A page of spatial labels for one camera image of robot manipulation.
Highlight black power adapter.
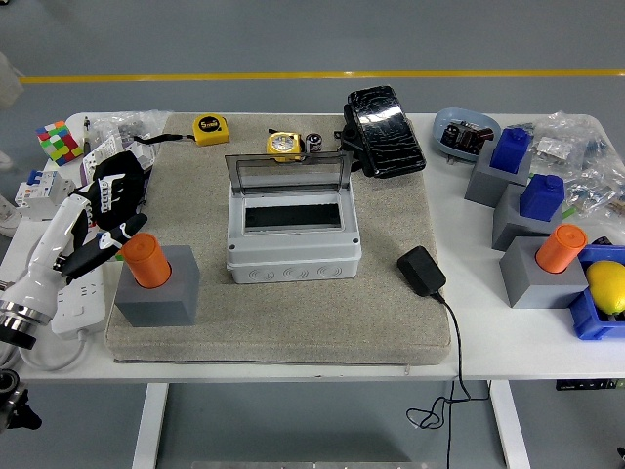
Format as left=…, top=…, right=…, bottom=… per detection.
left=396, top=245, right=448, bottom=298

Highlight small white breaker module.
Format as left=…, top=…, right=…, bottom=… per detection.
left=131, top=142, right=157, bottom=170

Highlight white power strip cable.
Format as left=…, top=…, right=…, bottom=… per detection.
left=19, top=326, right=94, bottom=372

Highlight clear bag of screws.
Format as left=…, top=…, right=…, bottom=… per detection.
left=90, top=109, right=170, bottom=148

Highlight blue-grey bowl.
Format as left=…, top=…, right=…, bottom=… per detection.
left=433, top=107, right=503, bottom=165

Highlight glossy black case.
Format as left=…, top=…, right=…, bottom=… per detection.
left=347, top=85, right=427, bottom=179

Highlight white circuit breaker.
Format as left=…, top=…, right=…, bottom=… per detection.
left=13, top=168, right=77, bottom=221

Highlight white printed packet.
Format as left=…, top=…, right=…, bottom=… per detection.
left=79, top=134, right=123, bottom=187

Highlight blue plastic bin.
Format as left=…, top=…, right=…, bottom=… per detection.
left=567, top=243, right=625, bottom=341

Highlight yellow lemon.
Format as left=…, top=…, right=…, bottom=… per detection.
left=585, top=260, right=625, bottom=317

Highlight yellow tape measure chrome face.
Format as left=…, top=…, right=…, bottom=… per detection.
left=266, top=130, right=307, bottom=164

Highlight grey holder block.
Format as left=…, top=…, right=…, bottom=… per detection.
left=498, top=235, right=590, bottom=310
left=463, top=141, right=534, bottom=210
left=491, top=183, right=567, bottom=253

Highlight grey plastic junction box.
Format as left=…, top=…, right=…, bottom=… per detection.
left=226, top=188, right=363, bottom=285

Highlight white table leg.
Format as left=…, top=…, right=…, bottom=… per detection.
left=131, top=382, right=170, bottom=469
left=489, top=380, right=531, bottom=469

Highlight clear bags of small parts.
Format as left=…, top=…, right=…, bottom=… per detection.
left=510, top=110, right=625, bottom=221

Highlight black adapter cord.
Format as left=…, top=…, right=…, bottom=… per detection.
left=406, top=290, right=492, bottom=469

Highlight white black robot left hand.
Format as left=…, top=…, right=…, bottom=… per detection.
left=0, top=171, right=148, bottom=324

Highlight colourful puzzle cube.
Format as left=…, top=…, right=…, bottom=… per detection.
left=35, top=120, right=84, bottom=167

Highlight white power strip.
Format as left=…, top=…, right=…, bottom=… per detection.
left=50, top=263, right=108, bottom=338

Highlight grey-brown mat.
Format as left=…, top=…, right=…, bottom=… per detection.
left=104, top=112, right=453, bottom=366

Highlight yellow tape measure with strap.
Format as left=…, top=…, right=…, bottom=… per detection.
left=132, top=114, right=230, bottom=147

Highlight black cloth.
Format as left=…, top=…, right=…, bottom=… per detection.
left=91, top=150, right=147, bottom=231

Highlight black table control panel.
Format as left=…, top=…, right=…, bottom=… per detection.
left=555, top=378, right=625, bottom=392

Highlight smoky transparent box lid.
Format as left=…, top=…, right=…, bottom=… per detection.
left=224, top=149, right=354, bottom=196

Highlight grey block with round hole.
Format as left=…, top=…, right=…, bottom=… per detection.
left=114, top=244, right=201, bottom=327

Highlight blue block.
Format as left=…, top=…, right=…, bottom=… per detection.
left=519, top=173, right=566, bottom=224
left=489, top=127, right=533, bottom=175

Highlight orange cylinder battery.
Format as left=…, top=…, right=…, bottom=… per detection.
left=535, top=224, right=589, bottom=275
left=120, top=233, right=172, bottom=289

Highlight clear bag of white parts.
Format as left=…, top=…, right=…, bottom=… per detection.
left=529, top=134, right=575, bottom=165

